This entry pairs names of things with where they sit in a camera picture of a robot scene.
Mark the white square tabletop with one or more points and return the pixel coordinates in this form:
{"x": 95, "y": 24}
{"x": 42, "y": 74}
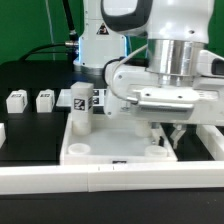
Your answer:
{"x": 110, "y": 142}

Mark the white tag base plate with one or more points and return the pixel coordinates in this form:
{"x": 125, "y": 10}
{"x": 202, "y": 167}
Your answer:
{"x": 64, "y": 99}

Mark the white left obstacle bar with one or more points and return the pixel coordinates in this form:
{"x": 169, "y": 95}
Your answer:
{"x": 2, "y": 134}

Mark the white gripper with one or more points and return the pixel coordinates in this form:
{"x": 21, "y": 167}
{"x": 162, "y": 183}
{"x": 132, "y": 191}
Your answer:
{"x": 135, "y": 93}

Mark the white obstacle bar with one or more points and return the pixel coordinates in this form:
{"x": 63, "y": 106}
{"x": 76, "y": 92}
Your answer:
{"x": 213, "y": 140}
{"x": 2, "y": 134}
{"x": 110, "y": 177}

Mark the white front obstacle bar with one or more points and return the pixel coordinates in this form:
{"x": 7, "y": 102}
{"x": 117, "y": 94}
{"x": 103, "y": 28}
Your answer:
{"x": 110, "y": 177}

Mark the white right obstacle bar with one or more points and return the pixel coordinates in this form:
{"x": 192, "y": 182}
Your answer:
{"x": 213, "y": 140}

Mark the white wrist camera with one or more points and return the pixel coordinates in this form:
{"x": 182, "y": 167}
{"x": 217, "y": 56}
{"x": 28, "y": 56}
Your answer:
{"x": 210, "y": 64}

